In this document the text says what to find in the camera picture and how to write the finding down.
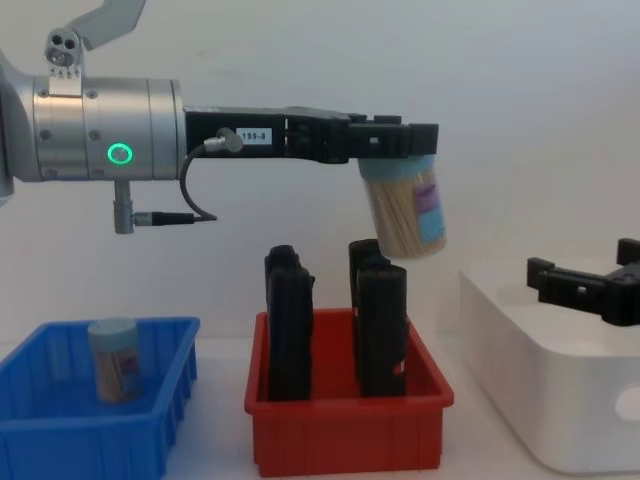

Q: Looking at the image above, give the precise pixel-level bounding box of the white plastic bin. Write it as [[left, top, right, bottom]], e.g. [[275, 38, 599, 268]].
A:
[[458, 256, 640, 477]]

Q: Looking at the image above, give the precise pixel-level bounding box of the toothpick jar with blue lid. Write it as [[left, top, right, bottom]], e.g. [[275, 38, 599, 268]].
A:
[[86, 316, 143, 404], [358, 153, 448, 260]]

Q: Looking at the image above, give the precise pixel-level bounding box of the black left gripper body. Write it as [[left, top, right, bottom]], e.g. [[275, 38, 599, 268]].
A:
[[184, 103, 352, 167]]

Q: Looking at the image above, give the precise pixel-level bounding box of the thin dark gripper cable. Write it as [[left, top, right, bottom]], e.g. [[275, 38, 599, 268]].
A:
[[133, 126, 245, 225]]

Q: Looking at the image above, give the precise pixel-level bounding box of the red plastic bin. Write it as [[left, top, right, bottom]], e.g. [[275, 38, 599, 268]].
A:
[[243, 308, 456, 478]]

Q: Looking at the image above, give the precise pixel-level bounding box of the blue plastic bin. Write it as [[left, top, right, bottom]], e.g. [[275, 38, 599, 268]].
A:
[[0, 315, 202, 480]]

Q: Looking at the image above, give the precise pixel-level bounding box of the black upright case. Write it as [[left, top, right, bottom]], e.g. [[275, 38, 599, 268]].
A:
[[267, 265, 317, 402], [263, 244, 302, 274], [347, 239, 392, 312], [355, 264, 410, 399]]

